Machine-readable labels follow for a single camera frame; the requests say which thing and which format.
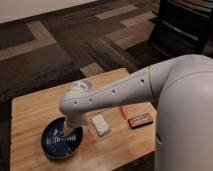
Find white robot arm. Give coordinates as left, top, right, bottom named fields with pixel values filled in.
left=59, top=54, right=213, bottom=171

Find black office chair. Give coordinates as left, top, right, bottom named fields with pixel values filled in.
left=148, top=0, right=213, bottom=58

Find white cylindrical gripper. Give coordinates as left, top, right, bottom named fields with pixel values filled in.
left=63, top=118, right=83, bottom=137

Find dark blue ceramic bowl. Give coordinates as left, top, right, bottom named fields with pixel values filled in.
left=41, top=117, right=83, bottom=159

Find white folded cloth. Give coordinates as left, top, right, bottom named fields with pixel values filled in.
left=91, top=115, right=111, bottom=136

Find black and red snack bar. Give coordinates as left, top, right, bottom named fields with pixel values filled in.
left=128, top=113, right=153, bottom=129

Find orange carrot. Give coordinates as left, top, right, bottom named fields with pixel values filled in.
left=120, top=106, right=128, bottom=120

